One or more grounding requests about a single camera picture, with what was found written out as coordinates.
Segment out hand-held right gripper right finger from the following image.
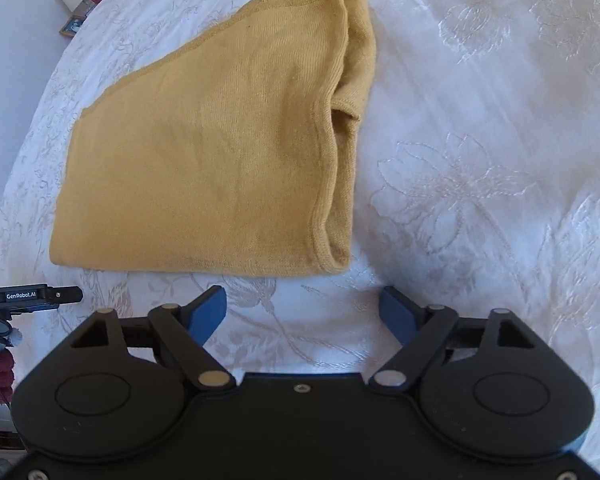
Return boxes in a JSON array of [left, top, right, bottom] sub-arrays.
[[368, 286, 536, 391]]

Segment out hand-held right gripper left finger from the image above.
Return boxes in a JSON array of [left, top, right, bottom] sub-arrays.
[[70, 285, 237, 391]]

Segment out yellow knit sweater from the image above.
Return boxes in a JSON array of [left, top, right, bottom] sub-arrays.
[[49, 0, 378, 277]]

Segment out white embroidered bed cover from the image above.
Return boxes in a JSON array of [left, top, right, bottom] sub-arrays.
[[0, 0, 600, 411]]

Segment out wooden photo frame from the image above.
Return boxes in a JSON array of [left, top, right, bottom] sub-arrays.
[[58, 15, 87, 39]]

